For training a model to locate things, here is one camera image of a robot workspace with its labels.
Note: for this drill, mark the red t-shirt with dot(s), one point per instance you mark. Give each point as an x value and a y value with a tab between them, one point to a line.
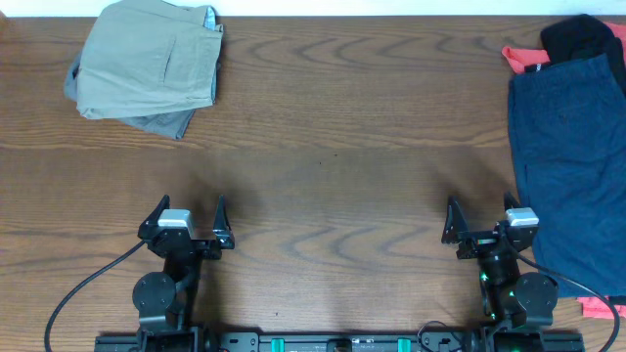
521	59

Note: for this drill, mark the folded grey trousers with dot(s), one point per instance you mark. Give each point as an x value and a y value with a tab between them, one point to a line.
171	124

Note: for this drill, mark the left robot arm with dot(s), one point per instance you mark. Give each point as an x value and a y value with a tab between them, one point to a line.
165	299

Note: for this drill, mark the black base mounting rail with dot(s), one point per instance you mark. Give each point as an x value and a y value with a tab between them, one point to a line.
430	339

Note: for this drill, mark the folded khaki trousers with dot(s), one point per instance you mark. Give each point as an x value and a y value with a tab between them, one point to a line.
145	57

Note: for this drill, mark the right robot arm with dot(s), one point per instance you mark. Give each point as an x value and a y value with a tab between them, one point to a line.
519	305

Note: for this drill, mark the navy blue shorts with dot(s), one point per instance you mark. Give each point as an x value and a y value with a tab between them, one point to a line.
567	135

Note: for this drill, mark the black printed t-shirt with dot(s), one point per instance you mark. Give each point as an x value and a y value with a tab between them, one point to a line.
585	59

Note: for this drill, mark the light blue folded garment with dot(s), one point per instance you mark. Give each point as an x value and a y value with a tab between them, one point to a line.
210	20

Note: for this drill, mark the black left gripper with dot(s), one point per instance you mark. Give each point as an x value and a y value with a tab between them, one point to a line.
194	242

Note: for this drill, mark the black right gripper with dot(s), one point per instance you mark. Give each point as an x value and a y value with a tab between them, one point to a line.
456	231

